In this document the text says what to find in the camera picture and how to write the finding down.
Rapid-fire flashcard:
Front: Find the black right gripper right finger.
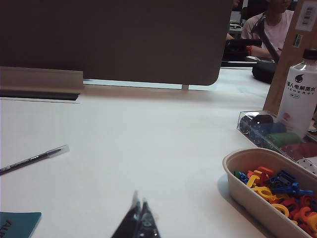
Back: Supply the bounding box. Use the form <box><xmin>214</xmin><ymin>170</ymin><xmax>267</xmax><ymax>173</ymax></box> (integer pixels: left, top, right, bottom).
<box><xmin>137</xmin><ymin>197</ymin><xmax>161</xmax><ymax>238</ymax></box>

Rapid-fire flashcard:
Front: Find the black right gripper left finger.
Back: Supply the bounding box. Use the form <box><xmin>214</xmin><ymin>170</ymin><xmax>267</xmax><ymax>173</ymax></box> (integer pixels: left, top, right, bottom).
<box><xmin>111</xmin><ymin>190</ymin><xmax>142</xmax><ymax>238</ymax></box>

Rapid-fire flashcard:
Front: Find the beige oval paper tray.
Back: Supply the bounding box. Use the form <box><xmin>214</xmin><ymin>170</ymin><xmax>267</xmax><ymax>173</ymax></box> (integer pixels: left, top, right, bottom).
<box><xmin>222</xmin><ymin>148</ymin><xmax>317</xmax><ymax>238</ymax></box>

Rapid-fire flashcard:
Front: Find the teal foam letters blister pack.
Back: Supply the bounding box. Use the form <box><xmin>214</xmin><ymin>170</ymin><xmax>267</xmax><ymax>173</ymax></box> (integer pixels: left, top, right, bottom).
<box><xmin>0</xmin><ymin>211</ymin><xmax>42</xmax><ymax>238</ymax></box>

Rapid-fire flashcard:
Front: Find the coloured plastic letters pile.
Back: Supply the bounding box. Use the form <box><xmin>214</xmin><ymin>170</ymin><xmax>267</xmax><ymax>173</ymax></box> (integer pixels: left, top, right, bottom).
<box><xmin>233</xmin><ymin>166</ymin><xmax>317</xmax><ymax>236</ymax></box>

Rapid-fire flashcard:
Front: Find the clear box of coloured spools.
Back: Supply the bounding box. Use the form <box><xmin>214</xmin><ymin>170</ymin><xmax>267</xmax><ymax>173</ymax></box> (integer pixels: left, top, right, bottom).
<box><xmin>237</xmin><ymin>111</ymin><xmax>317</xmax><ymax>162</ymax></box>

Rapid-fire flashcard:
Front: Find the white perforated object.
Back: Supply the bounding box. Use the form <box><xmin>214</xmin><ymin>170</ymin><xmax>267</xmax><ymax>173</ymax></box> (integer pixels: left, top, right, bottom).
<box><xmin>295</xmin><ymin>156</ymin><xmax>317</xmax><ymax>175</ymax></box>

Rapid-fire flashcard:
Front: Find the brown fabric desk partition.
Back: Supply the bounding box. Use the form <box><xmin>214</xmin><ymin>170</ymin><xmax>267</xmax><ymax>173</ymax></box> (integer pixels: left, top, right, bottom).
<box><xmin>0</xmin><ymin>0</ymin><xmax>234</xmax><ymax>86</ymax></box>

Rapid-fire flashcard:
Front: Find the black zip pouch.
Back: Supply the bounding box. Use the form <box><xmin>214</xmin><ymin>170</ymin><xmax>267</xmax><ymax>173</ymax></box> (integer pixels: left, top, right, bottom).
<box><xmin>252</xmin><ymin>61</ymin><xmax>277</xmax><ymax>84</ymax></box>

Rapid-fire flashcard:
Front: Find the white drink bottle black cap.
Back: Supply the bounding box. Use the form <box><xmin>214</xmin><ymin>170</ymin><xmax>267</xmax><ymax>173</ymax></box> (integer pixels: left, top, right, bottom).
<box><xmin>276</xmin><ymin>49</ymin><xmax>317</xmax><ymax>138</ymax></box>

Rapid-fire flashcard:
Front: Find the brown cardboard box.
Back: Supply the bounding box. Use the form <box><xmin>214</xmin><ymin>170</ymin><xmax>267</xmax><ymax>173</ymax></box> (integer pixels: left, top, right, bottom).
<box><xmin>262</xmin><ymin>0</ymin><xmax>317</xmax><ymax>120</ymax></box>

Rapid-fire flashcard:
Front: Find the person in pink shirt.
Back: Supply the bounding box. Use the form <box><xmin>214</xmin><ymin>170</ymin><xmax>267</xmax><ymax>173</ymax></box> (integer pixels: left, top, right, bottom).
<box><xmin>241</xmin><ymin>0</ymin><xmax>296</xmax><ymax>58</ymax></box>

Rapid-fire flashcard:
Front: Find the beige cable tray flap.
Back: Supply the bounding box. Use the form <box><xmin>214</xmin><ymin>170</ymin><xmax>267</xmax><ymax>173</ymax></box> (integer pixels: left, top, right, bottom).
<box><xmin>0</xmin><ymin>66</ymin><xmax>84</xmax><ymax>91</ymax></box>

